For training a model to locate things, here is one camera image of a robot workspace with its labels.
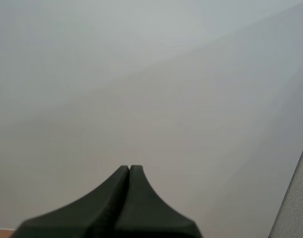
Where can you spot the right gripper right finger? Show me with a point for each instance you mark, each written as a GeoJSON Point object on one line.
{"type": "Point", "coordinates": [151, 213]}

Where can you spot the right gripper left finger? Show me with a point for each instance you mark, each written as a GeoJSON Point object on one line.
{"type": "Point", "coordinates": [92, 210]}

